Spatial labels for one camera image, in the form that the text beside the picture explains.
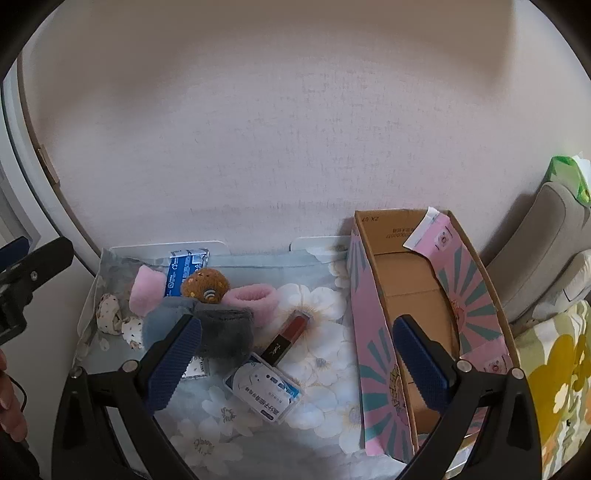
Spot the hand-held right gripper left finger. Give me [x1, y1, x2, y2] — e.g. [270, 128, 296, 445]
[52, 315, 204, 480]

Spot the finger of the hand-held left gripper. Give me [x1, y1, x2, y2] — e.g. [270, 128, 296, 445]
[0, 236, 30, 267]
[0, 237, 75, 301]

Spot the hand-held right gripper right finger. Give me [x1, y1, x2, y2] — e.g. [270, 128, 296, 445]
[392, 315, 542, 480]

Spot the pink sunburst cardboard box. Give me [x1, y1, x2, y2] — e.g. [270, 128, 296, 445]
[347, 208, 525, 462]

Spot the white dotted fabric scrunchie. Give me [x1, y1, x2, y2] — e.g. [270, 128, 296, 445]
[96, 293, 146, 349]

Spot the pink and blue plush toy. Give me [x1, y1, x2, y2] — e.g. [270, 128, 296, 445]
[128, 265, 201, 349]

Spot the brown plush hair clip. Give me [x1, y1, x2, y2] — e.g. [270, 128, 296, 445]
[180, 269, 230, 305]

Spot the clear dental floss box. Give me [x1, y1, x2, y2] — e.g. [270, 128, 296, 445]
[223, 353, 304, 424]

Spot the pink fluffy scrunchie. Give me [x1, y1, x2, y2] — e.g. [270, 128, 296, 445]
[222, 284, 279, 321]

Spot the person's left hand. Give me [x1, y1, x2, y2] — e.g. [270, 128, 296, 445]
[0, 356, 24, 445]

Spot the dark grey plush pouch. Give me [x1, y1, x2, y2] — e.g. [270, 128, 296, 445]
[191, 307, 256, 361]

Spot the blue and white tissue packet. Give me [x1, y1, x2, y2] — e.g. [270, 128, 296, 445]
[164, 248, 211, 298]

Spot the red lipstick with black cap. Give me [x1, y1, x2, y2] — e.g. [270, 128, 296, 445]
[262, 309, 315, 367]

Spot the yellow floral blanket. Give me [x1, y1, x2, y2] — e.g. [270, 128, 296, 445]
[512, 300, 591, 480]

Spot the grey cushion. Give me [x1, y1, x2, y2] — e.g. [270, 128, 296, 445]
[487, 182, 591, 324]

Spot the green tissue pack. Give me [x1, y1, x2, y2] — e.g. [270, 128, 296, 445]
[549, 154, 591, 206]

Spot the white door frame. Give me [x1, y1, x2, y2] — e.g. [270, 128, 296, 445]
[0, 69, 61, 287]

